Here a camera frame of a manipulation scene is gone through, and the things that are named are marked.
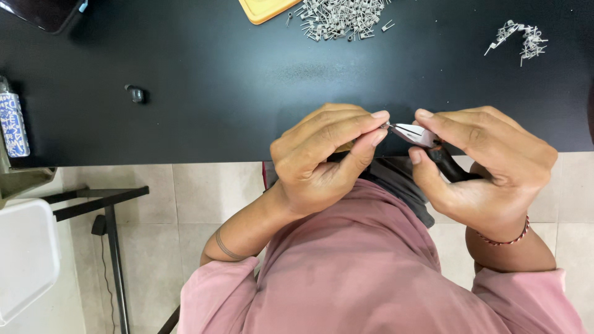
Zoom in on person's right hand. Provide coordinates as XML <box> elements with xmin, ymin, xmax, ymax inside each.
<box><xmin>408</xmin><ymin>106</ymin><xmax>559</xmax><ymax>243</ymax></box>

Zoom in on person's left hand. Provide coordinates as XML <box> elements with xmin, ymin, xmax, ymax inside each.
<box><xmin>270</xmin><ymin>103</ymin><xmax>390</xmax><ymax>219</ymax></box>

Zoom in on black-handled silver pliers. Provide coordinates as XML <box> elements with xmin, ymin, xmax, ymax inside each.
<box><xmin>387</xmin><ymin>122</ymin><xmax>484</xmax><ymax>183</ymax></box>

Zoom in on dark grey trousers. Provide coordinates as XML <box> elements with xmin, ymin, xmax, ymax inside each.
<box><xmin>262</xmin><ymin>157</ymin><xmax>436</xmax><ymax>229</ymax></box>

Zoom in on pink shirt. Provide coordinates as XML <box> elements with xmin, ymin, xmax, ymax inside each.
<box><xmin>177</xmin><ymin>178</ymin><xmax>589</xmax><ymax>334</ymax></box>

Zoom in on small heap of metal coils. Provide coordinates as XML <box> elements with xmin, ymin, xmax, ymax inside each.
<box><xmin>484</xmin><ymin>19</ymin><xmax>549</xmax><ymax>67</ymax></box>

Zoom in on large pile of metal coils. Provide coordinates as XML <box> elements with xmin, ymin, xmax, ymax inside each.
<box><xmin>295</xmin><ymin>0</ymin><xmax>387</xmax><ymax>42</ymax></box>

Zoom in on yellow plastic tray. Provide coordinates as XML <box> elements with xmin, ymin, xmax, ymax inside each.
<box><xmin>238</xmin><ymin>0</ymin><xmax>303</xmax><ymax>25</ymax></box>

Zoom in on small black cap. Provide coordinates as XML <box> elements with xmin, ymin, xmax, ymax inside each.
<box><xmin>124</xmin><ymin>84</ymin><xmax>146</xmax><ymax>104</ymax></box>

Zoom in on black chair bar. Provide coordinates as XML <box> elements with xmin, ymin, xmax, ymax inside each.
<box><xmin>157</xmin><ymin>304</ymin><xmax>181</xmax><ymax>334</ymax></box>

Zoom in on black metal stand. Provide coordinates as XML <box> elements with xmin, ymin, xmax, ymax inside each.
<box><xmin>41</xmin><ymin>186</ymin><xmax>150</xmax><ymax>334</ymax></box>

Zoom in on olive green bin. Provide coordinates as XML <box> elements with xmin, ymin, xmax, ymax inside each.
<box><xmin>0</xmin><ymin>135</ymin><xmax>59</xmax><ymax>209</ymax></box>

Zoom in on white plastic container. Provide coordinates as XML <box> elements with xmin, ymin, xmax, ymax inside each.
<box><xmin>0</xmin><ymin>199</ymin><xmax>61</xmax><ymax>326</ymax></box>

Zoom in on blue white patterned bottle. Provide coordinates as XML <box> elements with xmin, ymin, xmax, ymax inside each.
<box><xmin>0</xmin><ymin>76</ymin><xmax>31</xmax><ymax>159</ymax></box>

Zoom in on red beaded bracelet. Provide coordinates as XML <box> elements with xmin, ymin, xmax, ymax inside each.
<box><xmin>475</xmin><ymin>215</ymin><xmax>531</xmax><ymax>247</ymax></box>

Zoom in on thin black cable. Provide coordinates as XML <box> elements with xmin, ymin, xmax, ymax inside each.
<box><xmin>99</xmin><ymin>246</ymin><xmax>117</xmax><ymax>334</ymax></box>

